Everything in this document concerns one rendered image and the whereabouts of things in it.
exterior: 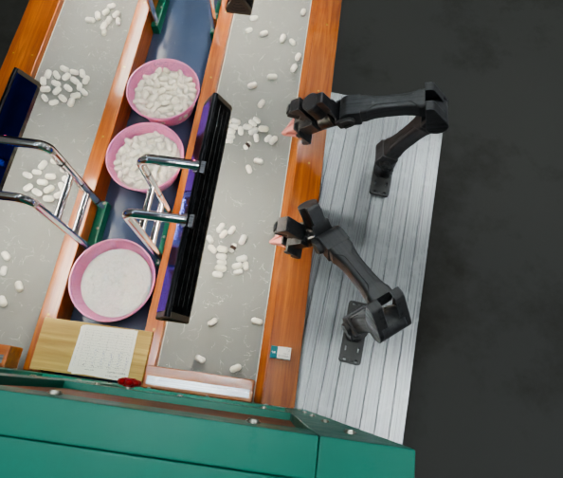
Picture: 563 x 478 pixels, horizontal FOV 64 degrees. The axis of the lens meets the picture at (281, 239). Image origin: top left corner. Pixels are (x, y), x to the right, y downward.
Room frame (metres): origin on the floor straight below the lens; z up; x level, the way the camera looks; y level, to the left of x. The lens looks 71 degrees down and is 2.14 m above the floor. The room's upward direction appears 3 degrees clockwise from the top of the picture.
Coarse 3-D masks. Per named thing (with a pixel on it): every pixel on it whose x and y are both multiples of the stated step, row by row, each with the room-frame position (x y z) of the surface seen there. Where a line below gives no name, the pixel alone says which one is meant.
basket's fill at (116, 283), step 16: (112, 256) 0.40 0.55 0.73; (128, 256) 0.41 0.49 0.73; (96, 272) 0.35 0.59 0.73; (112, 272) 0.35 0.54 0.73; (128, 272) 0.35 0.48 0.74; (144, 272) 0.36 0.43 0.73; (96, 288) 0.29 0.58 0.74; (112, 288) 0.30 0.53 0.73; (128, 288) 0.30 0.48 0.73; (144, 288) 0.30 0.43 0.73; (96, 304) 0.24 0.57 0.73; (112, 304) 0.25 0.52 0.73; (128, 304) 0.25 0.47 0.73
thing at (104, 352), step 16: (80, 336) 0.14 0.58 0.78; (96, 336) 0.14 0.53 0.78; (112, 336) 0.14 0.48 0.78; (128, 336) 0.15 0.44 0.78; (80, 352) 0.09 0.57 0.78; (96, 352) 0.10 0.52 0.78; (112, 352) 0.10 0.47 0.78; (128, 352) 0.10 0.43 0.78; (80, 368) 0.05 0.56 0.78; (96, 368) 0.05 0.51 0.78; (112, 368) 0.05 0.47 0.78; (128, 368) 0.06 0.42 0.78
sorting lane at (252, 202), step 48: (288, 0) 1.52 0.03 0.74; (240, 48) 1.26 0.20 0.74; (288, 48) 1.28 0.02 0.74; (240, 96) 1.04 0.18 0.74; (288, 96) 1.06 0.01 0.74; (240, 144) 0.84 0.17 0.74; (288, 144) 0.85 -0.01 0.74; (240, 192) 0.66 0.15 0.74; (240, 288) 0.32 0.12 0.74; (192, 336) 0.16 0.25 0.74; (240, 336) 0.17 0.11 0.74
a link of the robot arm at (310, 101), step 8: (312, 96) 0.83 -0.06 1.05; (320, 96) 0.82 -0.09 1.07; (304, 104) 0.81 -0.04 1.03; (312, 104) 0.80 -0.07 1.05; (320, 104) 0.80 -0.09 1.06; (328, 104) 0.81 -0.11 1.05; (336, 104) 0.83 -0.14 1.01; (312, 112) 0.79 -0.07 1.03; (320, 112) 0.79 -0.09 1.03; (328, 112) 0.80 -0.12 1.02; (336, 112) 0.81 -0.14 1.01; (336, 120) 0.78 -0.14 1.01; (344, 120) 0.77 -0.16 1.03; (352, 120) 0.77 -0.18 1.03
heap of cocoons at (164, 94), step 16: (144, 80) 1.10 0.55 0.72; (160, 80) 1.09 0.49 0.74; (176, 80) 1.11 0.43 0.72; (144, 96) 1.02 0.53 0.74; (160, 96) 1.02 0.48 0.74; (176, 96) 1.04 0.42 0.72; (192, 96) 1.03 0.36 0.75; (144, 112) 0.95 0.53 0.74; (160, 112) 0.95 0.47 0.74; (176, 112) 0.96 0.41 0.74
